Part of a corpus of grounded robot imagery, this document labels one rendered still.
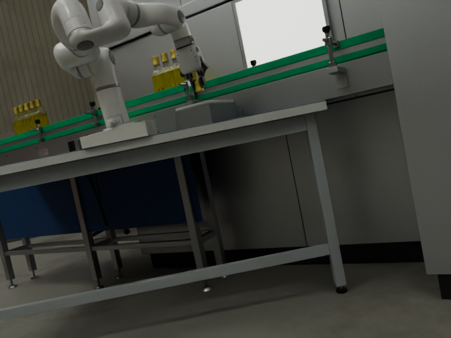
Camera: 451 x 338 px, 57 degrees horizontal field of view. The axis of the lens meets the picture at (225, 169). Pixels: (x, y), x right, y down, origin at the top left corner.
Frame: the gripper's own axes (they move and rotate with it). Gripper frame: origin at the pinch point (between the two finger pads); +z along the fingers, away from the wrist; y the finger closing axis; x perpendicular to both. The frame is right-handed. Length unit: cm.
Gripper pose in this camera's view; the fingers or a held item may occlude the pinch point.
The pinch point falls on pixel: (198, 83)
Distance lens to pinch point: 171.9
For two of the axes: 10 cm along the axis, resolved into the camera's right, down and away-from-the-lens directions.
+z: 3.2, 9.0, 2.8
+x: -4.4, 4.1, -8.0
